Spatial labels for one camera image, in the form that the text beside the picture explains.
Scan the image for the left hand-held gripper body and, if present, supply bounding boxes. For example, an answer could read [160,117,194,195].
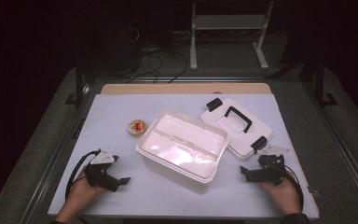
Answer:
[84,147,120,189]

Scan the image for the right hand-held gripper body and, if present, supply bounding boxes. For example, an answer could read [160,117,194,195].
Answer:
[255,145,292,187]

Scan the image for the white plastic storage box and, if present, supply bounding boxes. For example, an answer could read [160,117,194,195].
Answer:
[135,107,231,185]

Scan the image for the person's left hand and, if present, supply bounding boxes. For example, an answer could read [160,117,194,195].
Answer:
[69,166,108,208]

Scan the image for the person's right hand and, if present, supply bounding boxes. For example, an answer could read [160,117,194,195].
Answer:
[257,171,302,216]

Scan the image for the white table mat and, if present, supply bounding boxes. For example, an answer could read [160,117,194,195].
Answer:
[47,92,320,219]

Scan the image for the grey metal stand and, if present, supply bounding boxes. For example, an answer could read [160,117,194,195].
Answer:
[189,0,276,71]

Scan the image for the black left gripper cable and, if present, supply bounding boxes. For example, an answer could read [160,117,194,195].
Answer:
[64,148,103,200]

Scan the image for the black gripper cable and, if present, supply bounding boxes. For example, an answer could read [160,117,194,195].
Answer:
[273,161,306,213]
[64,148,103,200]

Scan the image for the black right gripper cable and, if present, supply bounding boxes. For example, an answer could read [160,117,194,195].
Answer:
[273,161,306,213]

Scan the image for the white lid with black handle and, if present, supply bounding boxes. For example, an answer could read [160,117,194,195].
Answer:
[200,97,274,161]

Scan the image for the metal frame rail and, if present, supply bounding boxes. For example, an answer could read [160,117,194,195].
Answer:
[18,81,98,224]
[301,81,358,216]

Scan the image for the black frame post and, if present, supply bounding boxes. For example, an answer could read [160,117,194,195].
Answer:
[64,59,91,108]
[314,60,339,108]

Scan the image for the black floor cables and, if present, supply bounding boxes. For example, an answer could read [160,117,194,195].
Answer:
[125,46,189,84]

